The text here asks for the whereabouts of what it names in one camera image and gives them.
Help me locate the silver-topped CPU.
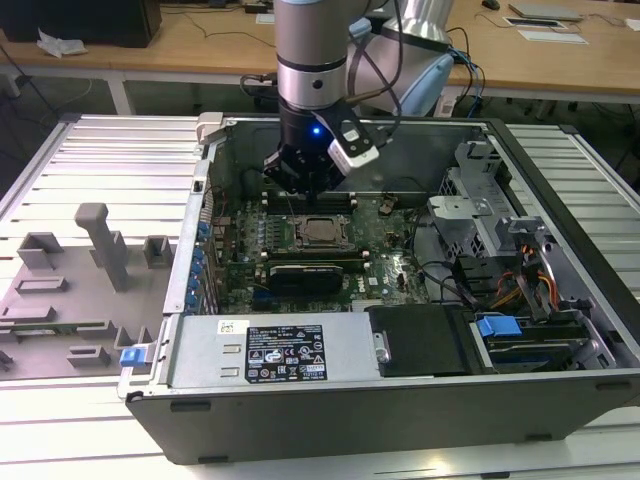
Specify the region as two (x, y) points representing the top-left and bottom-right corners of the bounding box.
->
(306, 221), (337, 241)

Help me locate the metal socket cover frame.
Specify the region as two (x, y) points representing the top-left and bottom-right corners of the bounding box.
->
(295, 216), (351, 248)

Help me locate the black RAM slot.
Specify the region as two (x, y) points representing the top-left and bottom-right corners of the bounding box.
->
(261, 208), (357, 216)
(261, 204), (357, 211)
(261, 200), (357, 207)
(264, 259), (372, 274)
(261, 195), (357, 202)
(264, 251), (372, 263)

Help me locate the CPU socket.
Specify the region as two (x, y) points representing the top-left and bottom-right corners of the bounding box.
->
(292, 214), (354, 250)

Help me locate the green motherboard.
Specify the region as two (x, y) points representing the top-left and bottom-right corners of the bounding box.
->
(212, 194), (434, 316)

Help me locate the black graphics card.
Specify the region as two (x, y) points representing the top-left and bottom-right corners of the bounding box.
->
(267, 263), (346, 296)

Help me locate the long wooden desk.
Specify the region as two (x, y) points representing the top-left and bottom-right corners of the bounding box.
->
(0, 0), (640, 119)

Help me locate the silver disk bay cage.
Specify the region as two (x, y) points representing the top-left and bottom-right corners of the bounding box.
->
(428, 141), (546, 251)

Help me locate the silver power supply unit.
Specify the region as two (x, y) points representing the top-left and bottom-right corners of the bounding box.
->
(167, 314), (384, 392)

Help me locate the black plastic shroud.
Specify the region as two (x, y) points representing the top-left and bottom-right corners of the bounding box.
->
(366, 304), (479, 379)

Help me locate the black computer box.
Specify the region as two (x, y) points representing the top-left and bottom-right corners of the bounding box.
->
(0, 0), (162, 49)

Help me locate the crumpled white paper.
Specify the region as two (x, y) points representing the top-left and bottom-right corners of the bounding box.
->
(37, 27), (89, 59)

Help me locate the disk with blue carrier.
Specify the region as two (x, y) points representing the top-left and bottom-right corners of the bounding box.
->
(472, 313), (609, 375)

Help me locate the blue plastic clip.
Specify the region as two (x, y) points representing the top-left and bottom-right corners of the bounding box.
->
(121, 346), (152, 370)

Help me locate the grey parts rack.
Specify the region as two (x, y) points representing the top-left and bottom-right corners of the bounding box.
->
(0, 202), (177, 384)

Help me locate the open black PC case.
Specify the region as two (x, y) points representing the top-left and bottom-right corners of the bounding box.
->
(117, 110), (640, 466)

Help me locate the closed grey laptop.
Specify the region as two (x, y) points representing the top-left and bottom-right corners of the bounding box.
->
(508, 2), (585, 22)

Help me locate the green RAM stick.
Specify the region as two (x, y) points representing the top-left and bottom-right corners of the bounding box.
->
(0, 323), (79, 335)

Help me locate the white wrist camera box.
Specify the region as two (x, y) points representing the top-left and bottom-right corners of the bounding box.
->
(312, 107), (380, 177)

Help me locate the orange yellow wire bundle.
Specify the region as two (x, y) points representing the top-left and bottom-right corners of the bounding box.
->
(492, 243), (559, 309)

